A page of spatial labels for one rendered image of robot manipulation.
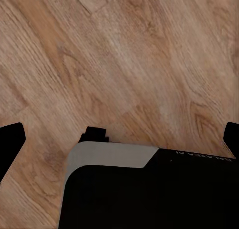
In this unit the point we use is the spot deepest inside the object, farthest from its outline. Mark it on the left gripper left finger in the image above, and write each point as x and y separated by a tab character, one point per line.
12	139

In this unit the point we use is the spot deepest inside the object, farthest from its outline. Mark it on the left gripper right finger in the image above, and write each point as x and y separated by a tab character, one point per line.
231	138

